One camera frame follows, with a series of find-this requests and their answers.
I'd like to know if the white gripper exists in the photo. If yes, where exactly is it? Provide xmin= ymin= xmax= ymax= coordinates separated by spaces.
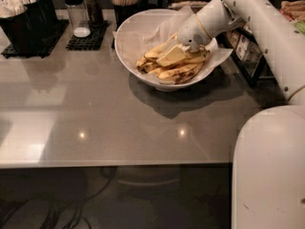
xmin=156 ymin=14 xmax=212 ymax=67

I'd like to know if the yellow spotted banana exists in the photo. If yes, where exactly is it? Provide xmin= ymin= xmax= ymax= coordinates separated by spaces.
xmin=158 ymin=63 xmax=197 ymax=79
xmin=184 ymin=51 xmax=210 ymax=64

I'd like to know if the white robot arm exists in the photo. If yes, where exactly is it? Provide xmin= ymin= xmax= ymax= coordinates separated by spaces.
xmin=176 ymin=0 xmax=305 ymax=229

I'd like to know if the middle yellow banana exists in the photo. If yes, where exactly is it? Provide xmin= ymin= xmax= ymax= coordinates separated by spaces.
xmin=144 ymin=43 xmax=165 ymax=59

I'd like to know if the left small yellow banana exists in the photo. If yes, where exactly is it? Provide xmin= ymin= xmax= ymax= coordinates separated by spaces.
xmin=136 ymin=56 xmax=148 ymax=69

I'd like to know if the white paper bowl liner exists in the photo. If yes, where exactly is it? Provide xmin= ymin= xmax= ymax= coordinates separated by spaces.
xmin=112 ymin=5 xmax=234 ymax=83

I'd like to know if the white ceramic bowl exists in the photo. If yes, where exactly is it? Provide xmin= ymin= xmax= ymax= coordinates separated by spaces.
xmin=113 ymin=9 xmax=220 ymax=93

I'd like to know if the black stirrer cup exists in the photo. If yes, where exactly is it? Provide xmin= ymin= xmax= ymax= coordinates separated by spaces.
xmin=114 ymin=0 xmax=139 ymax=26

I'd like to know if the black rubber mat small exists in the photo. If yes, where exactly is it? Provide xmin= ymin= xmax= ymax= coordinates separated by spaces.
xmin=66 ymin=21 xmax=109 ymax=51

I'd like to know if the pepper shaker black lid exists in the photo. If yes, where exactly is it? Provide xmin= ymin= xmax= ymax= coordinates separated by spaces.
xmin=84 ymin=0 xmax=104 ymax=27

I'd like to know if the salt shaker black lid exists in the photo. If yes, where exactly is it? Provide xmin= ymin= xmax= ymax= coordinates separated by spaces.
xmin=64 ymin=0 xmax=91 ymax=38

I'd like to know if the black cutlery holder rear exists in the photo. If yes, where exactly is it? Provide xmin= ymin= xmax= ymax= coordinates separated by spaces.
xmin=26 ymin=0 xmax=58 ymax=34

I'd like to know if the black cutlery holder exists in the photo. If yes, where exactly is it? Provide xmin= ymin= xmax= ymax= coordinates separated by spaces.
xmin=0 ymin=11 xmax=35 ymax=54
xmin=26 ymin=0 xmax=58 ymax=34

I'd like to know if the black cutlery holder front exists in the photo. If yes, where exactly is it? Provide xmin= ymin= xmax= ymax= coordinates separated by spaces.
xmin=0 ymin=11 xmax=35 ymax=54

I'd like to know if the black rubber mat large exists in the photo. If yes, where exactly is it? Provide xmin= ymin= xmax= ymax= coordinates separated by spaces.
xmin=1 ymin=19 xmax=69 ymax=58

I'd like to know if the white plastic cutlery bundle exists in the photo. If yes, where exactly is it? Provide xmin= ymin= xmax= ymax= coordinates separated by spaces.
xmin=0 ymin=0 xmax=36 ymax=18

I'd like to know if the black wire condiment rack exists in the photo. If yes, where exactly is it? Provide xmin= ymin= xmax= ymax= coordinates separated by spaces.
xmin=217 ymin=28 xmax=275 ymax=87

